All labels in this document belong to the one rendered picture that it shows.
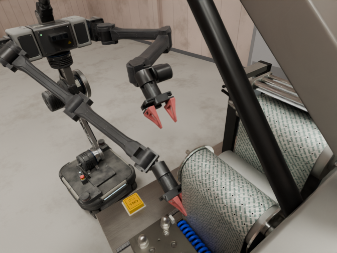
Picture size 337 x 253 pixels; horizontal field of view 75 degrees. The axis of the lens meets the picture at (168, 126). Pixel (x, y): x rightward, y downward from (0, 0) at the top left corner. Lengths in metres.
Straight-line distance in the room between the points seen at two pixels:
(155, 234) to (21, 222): 1.79
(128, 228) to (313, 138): 0.74
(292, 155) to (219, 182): 0.21
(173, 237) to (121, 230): 0.27
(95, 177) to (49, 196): 0.58
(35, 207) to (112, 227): 1.56
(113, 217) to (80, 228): 1.14
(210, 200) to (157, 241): 0.29
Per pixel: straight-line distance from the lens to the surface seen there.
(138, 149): 0.82
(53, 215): 2.36
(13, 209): 2.62
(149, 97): 0.73
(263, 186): 0.71
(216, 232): 0.69
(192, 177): 0.64
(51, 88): 1.09
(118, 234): 1.00
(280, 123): 0.68
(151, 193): 1.08
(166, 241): 0.82
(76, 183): 2.16
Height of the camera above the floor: 1.77
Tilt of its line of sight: 37 degrees down
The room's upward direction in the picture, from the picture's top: 4 degrees counter-clockwise
